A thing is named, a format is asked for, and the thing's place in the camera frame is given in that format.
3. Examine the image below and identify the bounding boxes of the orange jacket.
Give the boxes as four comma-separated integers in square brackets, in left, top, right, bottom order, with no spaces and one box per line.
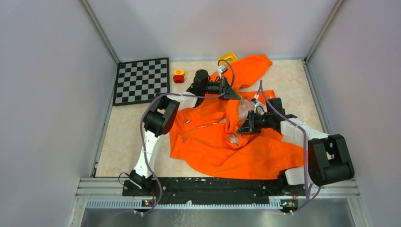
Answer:
[169,54,304,180]

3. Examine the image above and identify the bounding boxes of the aluminium frame rail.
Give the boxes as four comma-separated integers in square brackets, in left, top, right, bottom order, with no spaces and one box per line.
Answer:
[67,177,364,227]

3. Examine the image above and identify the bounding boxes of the black and white chessboard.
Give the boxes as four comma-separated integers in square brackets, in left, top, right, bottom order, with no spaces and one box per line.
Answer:
[113,57,170,106]

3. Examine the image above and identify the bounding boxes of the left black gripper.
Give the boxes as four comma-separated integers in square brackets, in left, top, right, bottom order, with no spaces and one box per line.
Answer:
[201,76,240,100]

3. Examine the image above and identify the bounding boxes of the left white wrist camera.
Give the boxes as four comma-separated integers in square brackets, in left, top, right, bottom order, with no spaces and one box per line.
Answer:
[217,61,228,79]

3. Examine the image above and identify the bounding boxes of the red and yellow block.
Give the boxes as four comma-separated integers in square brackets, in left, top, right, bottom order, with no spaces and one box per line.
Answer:
[173,69,185,84]

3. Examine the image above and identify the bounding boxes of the yellow toy crate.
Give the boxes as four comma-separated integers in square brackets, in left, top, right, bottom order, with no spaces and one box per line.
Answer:
[218,52,238,62]

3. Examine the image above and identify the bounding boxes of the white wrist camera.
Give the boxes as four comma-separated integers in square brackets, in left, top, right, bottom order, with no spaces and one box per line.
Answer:
[217,61,228,79]
[251,98,266,114]

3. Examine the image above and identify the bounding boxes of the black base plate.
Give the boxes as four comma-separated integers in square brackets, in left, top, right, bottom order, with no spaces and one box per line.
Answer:
[122,177,305,205]

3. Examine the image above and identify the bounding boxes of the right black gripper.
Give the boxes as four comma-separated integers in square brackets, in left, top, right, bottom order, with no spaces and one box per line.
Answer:
[237,110,273,134]

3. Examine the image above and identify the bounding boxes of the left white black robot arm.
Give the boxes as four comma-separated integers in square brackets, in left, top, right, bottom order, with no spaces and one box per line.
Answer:
[129,66,241,195]

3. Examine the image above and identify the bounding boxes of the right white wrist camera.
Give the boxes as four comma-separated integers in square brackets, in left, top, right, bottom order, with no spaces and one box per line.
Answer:
[251,98,266,114]

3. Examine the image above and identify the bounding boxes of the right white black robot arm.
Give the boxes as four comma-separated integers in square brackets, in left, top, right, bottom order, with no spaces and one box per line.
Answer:
[237,98,355,195]

